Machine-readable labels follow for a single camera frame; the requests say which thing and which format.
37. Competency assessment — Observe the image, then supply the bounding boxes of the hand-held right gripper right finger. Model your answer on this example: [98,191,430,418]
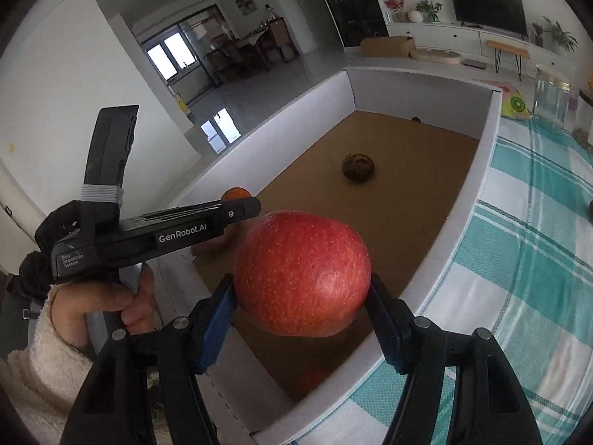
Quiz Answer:
[366,273,540,445]

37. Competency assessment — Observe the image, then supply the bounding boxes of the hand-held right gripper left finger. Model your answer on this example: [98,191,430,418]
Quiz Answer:
[59,273,239,445]

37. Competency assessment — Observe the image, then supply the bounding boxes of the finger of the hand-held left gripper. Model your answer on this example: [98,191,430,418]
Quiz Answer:
[218,196,261,233]

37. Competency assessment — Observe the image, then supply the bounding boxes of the red apple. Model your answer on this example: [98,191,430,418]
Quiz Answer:
[232,210,372,337]

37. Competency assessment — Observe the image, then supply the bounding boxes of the white cardboard box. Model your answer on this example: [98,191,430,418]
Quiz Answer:
[146,69,503,439]

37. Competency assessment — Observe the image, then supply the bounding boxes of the dark brown round fruit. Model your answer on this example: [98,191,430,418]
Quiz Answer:
[342,152,375,185]

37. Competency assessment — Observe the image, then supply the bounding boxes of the person's left forearm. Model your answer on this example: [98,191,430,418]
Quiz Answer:
[7,287,100,427]

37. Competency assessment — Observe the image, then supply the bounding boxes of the person's left hand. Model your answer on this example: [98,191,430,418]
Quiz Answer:
[50,266,156,349]

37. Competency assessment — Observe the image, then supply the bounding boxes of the dining table with chairs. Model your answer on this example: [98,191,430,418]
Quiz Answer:
[204,16,299,79]

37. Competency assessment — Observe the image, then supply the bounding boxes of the glass balcony door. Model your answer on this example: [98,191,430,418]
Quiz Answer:
[134,4,223,98]

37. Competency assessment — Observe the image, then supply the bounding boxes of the tall black cabinet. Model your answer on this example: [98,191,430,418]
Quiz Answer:
[308,0,390,48]

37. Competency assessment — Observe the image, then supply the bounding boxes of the red flowers in vase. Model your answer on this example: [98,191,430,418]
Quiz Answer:
[384,0,408,23]

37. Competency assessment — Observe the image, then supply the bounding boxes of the fruit print bag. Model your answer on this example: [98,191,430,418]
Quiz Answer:
[482,80,533,121]

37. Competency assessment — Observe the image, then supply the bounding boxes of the white television cabinet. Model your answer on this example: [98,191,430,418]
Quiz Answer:
[387,21,580,79]

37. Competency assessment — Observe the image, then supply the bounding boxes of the plant in white vase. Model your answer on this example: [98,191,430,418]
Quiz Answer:
[410,0,443,23]

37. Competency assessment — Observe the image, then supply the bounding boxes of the clear glass jar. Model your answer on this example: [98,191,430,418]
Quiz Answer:
[532,65,577,131]

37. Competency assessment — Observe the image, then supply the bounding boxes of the wooden bench with hairpin legs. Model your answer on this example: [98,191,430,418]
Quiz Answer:
[485,40,530,79]

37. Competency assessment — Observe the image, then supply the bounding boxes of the black flat television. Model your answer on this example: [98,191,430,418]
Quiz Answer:
[447,0,529,38]

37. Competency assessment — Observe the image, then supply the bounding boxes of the large green potted plant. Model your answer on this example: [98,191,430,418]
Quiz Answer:
[543,16,579,54]

